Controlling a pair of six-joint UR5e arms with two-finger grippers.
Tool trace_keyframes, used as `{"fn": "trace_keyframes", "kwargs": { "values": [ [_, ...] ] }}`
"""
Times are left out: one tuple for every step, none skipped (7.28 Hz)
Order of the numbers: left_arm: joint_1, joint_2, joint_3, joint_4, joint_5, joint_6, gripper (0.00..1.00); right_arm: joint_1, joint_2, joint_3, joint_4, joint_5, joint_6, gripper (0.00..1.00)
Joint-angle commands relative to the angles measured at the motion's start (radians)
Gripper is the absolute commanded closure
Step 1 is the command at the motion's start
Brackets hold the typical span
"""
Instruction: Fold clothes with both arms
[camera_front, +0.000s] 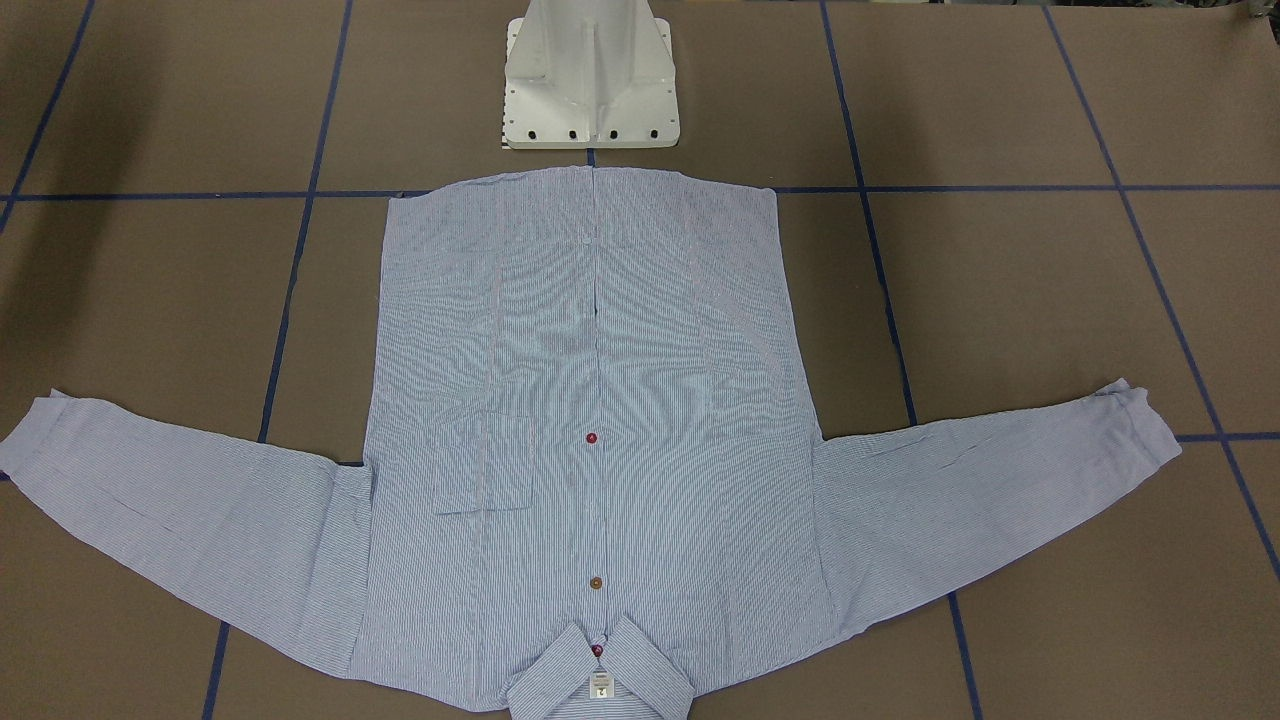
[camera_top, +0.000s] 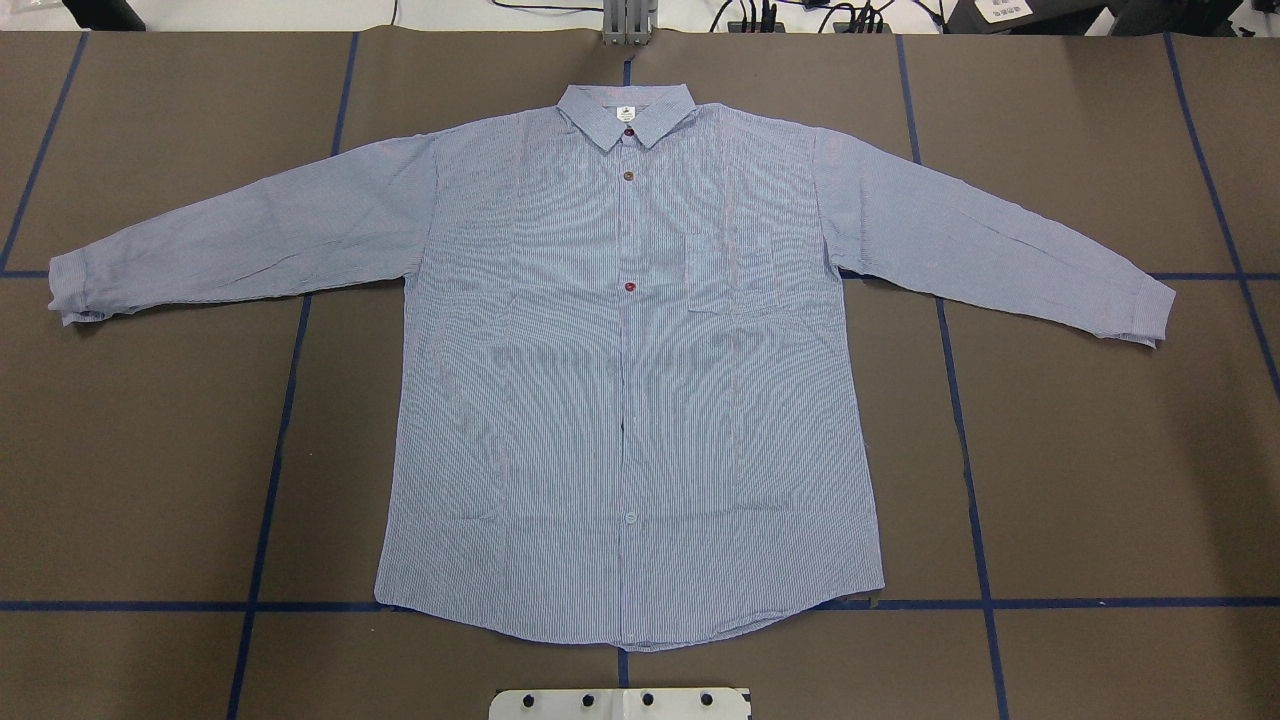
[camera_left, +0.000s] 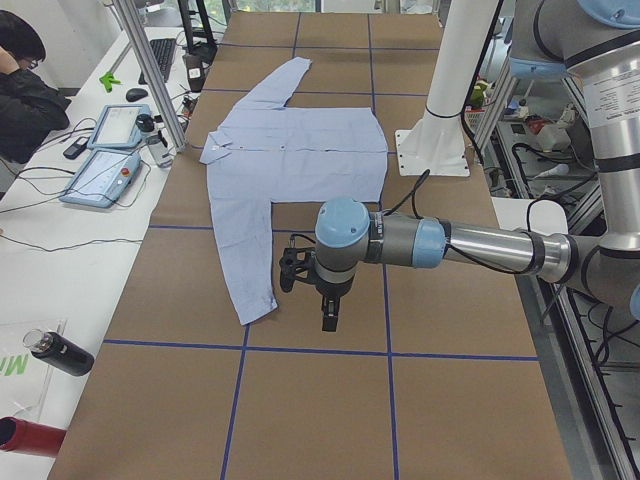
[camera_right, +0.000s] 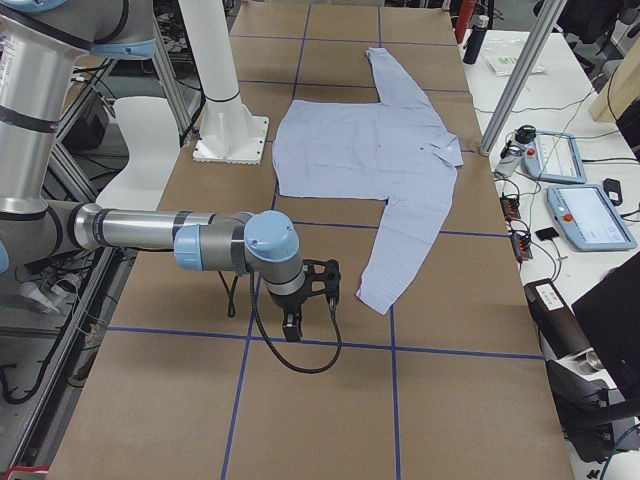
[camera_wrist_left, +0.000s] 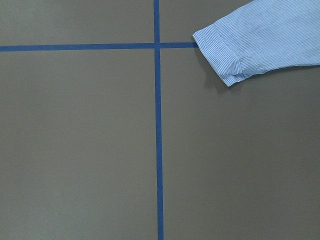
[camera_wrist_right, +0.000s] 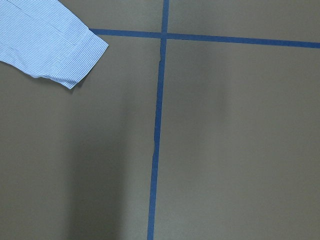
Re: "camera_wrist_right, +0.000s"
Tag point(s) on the blue white striped shirt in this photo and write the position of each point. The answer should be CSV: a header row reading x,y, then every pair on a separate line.
x,y
44,39

